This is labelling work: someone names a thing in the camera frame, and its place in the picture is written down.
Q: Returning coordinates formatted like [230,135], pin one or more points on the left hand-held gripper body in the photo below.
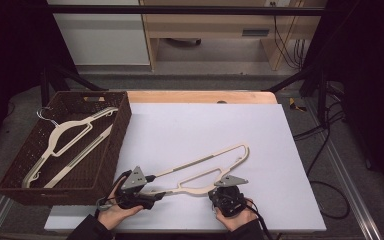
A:
[134,180]

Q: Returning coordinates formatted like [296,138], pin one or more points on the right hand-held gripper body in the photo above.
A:
[228,200]

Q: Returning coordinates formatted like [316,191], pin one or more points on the brown woven basket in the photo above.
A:
[110,156]

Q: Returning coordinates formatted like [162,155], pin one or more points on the cream plastic clothes hanger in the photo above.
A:
[65,128]
[200,162]

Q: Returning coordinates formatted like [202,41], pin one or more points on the person's right hand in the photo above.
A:
[240,220]

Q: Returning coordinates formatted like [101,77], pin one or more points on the person's left hand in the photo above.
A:
[113,215]

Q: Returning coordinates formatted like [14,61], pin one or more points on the white table mat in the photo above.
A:
[186,126]

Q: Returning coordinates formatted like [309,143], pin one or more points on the yellow and black tool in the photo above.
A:
[295,105]

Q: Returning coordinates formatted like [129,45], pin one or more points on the black metal stand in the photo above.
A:
[310,83]
[60,80]

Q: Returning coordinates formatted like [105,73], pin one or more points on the office chair base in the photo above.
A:
[183,41]

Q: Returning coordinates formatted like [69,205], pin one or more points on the white cabinet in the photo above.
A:
[103,40]

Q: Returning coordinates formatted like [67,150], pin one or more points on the light wooden desk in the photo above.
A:
[213,23]

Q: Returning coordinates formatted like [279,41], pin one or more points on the black curtain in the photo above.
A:
[373,83]
[10,66]

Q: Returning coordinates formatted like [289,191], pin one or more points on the black horizontal frame bar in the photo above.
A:
[180,10]

